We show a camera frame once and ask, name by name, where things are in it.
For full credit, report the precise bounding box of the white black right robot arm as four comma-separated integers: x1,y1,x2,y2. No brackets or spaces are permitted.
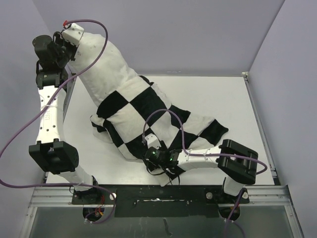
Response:
143,139,259,203

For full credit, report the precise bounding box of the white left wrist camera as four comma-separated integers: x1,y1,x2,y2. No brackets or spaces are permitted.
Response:
61,21,85,47

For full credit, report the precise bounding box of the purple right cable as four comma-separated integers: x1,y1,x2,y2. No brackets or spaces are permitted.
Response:
142,109,268,238

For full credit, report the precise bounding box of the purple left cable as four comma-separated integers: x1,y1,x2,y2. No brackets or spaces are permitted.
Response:
0,19,117,225

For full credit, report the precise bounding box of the purple cable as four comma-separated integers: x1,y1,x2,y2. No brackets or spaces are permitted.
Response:
142,109,268,238
0,19,117,225

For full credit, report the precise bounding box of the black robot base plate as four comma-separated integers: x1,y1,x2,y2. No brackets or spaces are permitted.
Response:
71,184,250,218

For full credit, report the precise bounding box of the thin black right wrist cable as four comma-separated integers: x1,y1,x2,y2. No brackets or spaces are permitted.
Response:
146,161,181,186

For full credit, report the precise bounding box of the white pillow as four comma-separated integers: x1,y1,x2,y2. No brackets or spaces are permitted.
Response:
69,32,137,106

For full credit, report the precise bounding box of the aluminium front frame rail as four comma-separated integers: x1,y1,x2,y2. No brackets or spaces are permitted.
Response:
29,185,291,207

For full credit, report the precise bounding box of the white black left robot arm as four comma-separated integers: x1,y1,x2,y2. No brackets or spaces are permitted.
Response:
29,31,101,204

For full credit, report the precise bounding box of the black white checkered pillowcase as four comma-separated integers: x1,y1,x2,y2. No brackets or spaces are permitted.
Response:
89,75,229,188

